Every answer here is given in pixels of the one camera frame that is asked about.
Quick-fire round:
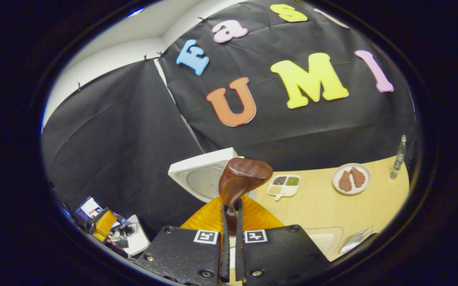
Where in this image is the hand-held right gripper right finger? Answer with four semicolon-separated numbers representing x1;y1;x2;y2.
235;196;331;283

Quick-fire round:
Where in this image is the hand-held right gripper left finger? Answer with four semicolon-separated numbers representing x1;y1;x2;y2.
134;197;230;284

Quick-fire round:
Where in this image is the brown wooden spoon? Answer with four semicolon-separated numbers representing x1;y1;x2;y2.
218;157;274;237

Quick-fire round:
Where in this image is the clear rice container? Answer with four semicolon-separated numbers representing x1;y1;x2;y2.
305;226;344;259

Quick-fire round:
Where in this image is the white rice cooker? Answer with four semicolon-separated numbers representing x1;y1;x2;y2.
168;147;257;204

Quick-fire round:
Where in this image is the clear chopstick holder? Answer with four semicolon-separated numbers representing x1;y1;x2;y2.
340;226;375;254

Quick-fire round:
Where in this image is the computer monitor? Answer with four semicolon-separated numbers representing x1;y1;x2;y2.
75;196;103;221

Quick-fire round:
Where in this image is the white divided grain dish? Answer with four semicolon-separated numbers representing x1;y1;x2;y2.
267;174;301;201

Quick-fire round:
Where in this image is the black backdrop cloth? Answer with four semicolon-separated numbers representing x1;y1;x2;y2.
41;0;418;239

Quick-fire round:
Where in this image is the brown meat piece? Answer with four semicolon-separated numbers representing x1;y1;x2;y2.
338;170;353;192
350;166;366;188

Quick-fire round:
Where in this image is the white round plate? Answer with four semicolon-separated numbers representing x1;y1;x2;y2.
332;163;371;195

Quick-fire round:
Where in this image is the clear water bottle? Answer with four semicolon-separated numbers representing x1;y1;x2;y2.
394;134;407;171

